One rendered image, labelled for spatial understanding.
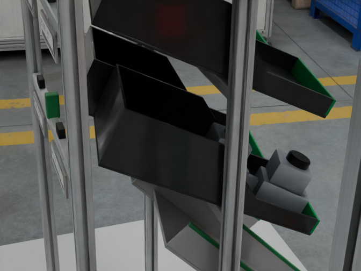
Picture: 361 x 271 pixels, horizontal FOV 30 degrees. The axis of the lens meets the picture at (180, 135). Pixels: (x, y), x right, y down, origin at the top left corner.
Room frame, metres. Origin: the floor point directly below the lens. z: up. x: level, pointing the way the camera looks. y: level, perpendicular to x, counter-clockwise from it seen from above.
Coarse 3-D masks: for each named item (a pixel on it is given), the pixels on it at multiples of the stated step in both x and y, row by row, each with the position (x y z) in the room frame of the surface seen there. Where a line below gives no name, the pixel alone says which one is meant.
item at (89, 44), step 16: (96, 32) 0.91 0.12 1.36; (96, 48) 0.91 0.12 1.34; (112, 48) 0.91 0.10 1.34; (128, 48) 0.91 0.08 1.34; (144, 48) 0.92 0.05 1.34; (96, 64) 0.78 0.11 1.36; (112, 64) 0.91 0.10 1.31; (128, 64) 0.91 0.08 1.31; (144, 64) 0.92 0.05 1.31; (160, 64) 0.92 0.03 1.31; (96, 80) 0.78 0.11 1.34; (160, 80) 0.92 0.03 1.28; (176, 80) 0.92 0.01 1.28; (96, 96) 0.78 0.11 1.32; (256, 144) 0.87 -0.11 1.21
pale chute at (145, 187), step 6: (132, 180) 0.80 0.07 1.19; (138, 180) 0.79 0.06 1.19; (138, 186) 0.79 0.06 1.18; (144, 186) 0.79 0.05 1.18; (150, 186) 0.79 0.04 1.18; (144, 192) 0.79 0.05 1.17; (150, 192) 0.79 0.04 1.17; (150, 198) 0.80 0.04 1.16; (246, 216) 0.95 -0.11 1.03; (246, 222) 0.95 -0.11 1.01; (252, 222) 0.95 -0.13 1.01
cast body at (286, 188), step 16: (272, 160) 0.73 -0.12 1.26; (288, 160) 0.72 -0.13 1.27; (304, 160) 0.72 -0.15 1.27; (256, 176) 0.73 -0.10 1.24; (272, 176) 0.70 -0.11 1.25; (288, 176) 0.70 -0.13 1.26; (304, 176) 0.70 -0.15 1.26; (256, 192) 0.70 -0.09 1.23; (272, 192) 0.70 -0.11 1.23; (288, 192) 0.70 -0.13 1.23; (304, 192) 0.71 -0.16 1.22; (288, 208) 0.70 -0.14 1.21
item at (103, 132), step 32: (128, 96) 0.77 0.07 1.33; (160, 96) 0.77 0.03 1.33; (192, 96) 0.78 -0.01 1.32; (96, 128) 0.71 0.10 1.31; (128, 128) 0.64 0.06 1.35; (160, 128) 0.64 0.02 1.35; (192, 128) 0.78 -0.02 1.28; (128, 160) 0.64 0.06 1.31; (160, 160) 0.64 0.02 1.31; (192, 160) 0.65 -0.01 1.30; (256, 160) 0.79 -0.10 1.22; (192, 192) 0.65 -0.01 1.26; (288, 224) 0.67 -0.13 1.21
